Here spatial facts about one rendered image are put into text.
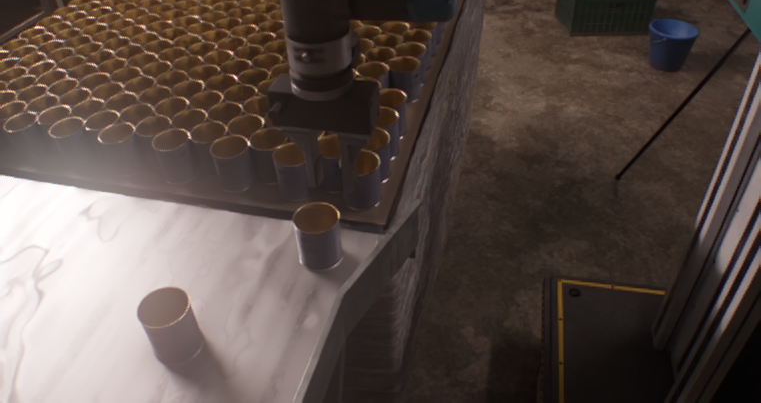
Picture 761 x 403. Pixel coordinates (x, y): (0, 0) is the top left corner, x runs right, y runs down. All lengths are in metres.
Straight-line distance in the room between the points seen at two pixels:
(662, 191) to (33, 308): 2.63
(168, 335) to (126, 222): 0.34
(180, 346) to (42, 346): 0.22
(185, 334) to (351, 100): 0.36
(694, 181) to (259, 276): 2.53
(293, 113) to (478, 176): 2.18
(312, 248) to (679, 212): 2.25
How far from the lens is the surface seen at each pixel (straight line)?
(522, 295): 2.31
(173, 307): 0.83
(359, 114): 0.69
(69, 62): 1.55
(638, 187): 2.97
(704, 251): 1.58
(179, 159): 1.09
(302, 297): 0.85
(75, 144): 1.24
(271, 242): 0.94
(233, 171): 1.04
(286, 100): 0.72
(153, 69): 1.41
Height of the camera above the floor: 1.71
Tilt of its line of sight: 38 degrees down
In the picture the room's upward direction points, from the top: 2 degrees counter-clockwise
